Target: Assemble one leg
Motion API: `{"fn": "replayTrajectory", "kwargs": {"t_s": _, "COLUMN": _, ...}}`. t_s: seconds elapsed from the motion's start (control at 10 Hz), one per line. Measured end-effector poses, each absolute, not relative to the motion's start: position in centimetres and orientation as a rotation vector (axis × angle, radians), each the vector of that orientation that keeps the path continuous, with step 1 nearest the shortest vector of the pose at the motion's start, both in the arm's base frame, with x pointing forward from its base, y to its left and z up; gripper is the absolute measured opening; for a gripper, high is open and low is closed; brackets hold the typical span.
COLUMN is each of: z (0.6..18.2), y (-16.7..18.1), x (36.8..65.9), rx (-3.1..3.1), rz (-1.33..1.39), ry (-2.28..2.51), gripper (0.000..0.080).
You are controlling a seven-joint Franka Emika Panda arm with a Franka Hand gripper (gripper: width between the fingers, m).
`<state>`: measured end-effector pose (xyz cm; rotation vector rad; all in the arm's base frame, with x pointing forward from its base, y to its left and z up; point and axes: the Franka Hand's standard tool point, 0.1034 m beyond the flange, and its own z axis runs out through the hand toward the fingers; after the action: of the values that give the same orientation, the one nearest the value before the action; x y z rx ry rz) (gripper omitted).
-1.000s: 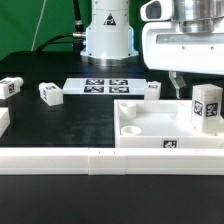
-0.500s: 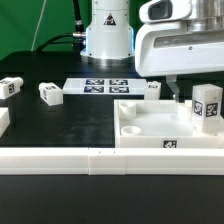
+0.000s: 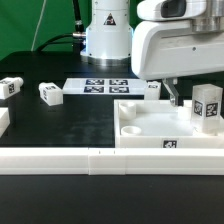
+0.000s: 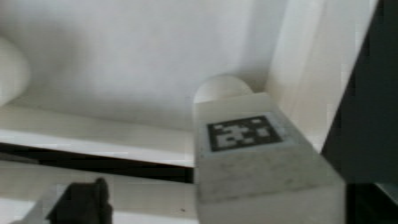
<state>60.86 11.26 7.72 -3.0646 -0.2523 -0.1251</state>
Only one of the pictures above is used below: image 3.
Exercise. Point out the white marker base plate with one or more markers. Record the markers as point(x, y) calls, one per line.
point(104, 86)

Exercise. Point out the white U-shaped obstacle fence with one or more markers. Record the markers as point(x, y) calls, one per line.
point(111, 161)

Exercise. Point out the white square tabletop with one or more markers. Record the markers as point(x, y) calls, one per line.
point(158, 124)

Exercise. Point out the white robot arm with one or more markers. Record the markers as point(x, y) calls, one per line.
point(109, 35)

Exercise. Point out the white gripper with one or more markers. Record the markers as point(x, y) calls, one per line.
point(178, 38)

